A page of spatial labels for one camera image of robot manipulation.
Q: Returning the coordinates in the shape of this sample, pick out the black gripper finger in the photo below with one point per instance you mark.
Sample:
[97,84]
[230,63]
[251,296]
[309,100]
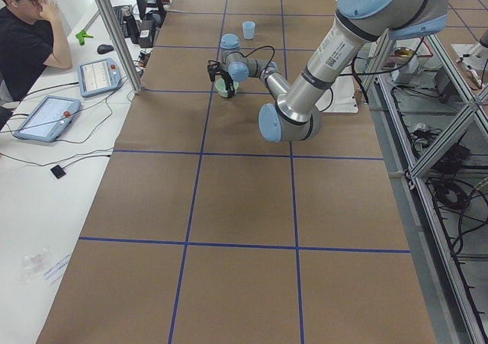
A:
[230,88]

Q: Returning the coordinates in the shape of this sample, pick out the green plastic clamp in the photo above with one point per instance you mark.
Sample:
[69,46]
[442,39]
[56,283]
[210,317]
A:
[81,36]

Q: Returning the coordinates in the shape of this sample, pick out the mint green bowl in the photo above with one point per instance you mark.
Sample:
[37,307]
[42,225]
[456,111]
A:
[220,86]

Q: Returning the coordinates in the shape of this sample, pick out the far blue teach pendant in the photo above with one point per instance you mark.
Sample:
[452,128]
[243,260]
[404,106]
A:
[98,77]

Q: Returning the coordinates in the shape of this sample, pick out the aluminium frame rack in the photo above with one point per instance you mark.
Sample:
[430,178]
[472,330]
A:
[434,132]

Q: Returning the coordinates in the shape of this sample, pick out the black water bottle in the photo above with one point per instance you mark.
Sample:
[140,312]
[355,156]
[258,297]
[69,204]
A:
[132,28]

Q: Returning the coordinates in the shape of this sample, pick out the small black square device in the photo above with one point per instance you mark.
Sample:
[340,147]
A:
[58,171]

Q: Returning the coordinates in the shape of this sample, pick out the blue teach pendant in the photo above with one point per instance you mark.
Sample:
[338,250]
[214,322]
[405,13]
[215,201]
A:
[49,119]
[98,77]

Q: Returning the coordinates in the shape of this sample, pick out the person in black shirt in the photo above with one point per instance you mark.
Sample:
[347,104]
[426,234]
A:
[32,38]

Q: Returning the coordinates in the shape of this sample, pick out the black box with label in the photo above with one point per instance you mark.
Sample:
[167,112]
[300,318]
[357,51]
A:
[147,34]

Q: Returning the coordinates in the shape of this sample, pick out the light blue plastic cup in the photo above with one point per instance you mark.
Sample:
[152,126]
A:
[248,30]

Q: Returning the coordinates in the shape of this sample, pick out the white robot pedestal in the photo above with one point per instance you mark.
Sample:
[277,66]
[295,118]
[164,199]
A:
[340,98]

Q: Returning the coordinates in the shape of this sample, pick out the black computer mouse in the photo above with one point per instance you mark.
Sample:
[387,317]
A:
[104,48]

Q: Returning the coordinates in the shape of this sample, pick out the near blue teach pendant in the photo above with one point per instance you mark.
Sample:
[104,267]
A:
[49,119]

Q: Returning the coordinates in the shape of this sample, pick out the clear plastic bag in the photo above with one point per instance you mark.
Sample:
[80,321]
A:
[34,264]

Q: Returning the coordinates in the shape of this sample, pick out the aluminium frame post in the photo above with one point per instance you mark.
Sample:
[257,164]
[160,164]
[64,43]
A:
[120,45]

